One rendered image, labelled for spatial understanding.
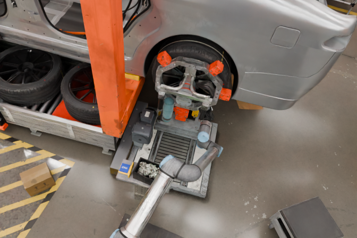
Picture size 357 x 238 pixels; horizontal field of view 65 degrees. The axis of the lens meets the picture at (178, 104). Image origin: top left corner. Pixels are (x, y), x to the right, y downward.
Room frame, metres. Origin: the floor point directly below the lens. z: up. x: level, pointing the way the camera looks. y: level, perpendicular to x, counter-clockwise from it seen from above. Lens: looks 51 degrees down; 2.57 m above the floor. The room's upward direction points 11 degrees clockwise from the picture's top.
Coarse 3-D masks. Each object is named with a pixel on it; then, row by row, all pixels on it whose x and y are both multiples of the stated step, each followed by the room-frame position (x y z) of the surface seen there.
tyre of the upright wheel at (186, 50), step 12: (180, 36) 1.85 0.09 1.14; (192, 36) 1.84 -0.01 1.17; (168, 48) 1.73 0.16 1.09; (180, 48) 1.68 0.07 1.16; (192, 48) 1.68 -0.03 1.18; (204, 48) 1.71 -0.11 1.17; (216, 48) 1.79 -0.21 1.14; (156, 60) 1.69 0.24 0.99; (204, 60) 1.65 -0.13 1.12; (216, 60) 1.66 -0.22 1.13; (228, 60) 1.80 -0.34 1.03; (228, 72) 1.70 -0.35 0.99
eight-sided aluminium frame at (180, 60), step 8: (160, 64) 1.65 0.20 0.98; (176, 64) 1.58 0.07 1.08; (184, 64) 1.58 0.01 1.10; (192, 64) 1.57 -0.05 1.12; (200, 64) 1.61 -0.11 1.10; (208, 64) 1.61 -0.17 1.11; (160, 72) 1.59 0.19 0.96; (208, 72) 1.56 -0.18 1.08; (160, 80) 1.61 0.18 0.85; (216, 80) 1.56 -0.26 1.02; (216, 88) 1.56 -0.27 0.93; (168, 96) 1.60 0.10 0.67; (216, 96) 1.55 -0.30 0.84; (176, 104) 1.58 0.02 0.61; (192, 104) 1.61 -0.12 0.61; (200, 104) 1.60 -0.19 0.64
